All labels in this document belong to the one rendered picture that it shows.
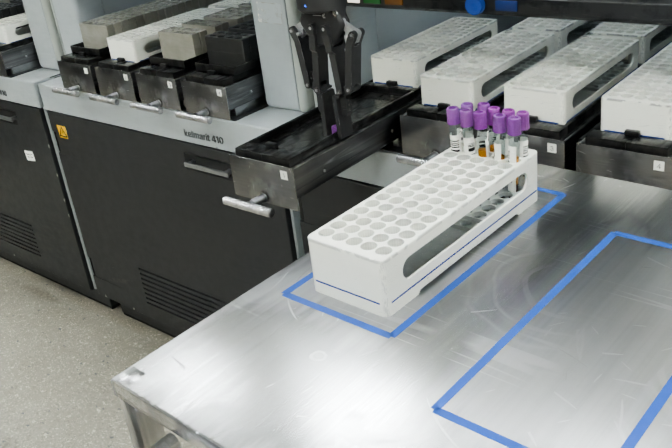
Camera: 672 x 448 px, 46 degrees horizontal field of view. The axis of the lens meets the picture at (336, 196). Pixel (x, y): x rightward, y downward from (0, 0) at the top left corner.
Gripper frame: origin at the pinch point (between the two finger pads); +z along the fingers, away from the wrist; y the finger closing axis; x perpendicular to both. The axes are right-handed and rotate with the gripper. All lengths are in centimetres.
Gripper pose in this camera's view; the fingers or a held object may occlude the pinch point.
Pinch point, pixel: (335, 113)
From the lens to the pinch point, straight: 125.1
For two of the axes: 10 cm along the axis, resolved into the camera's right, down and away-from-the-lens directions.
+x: -6.3, 4.0, -6.7
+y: -7.7, -1.9, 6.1
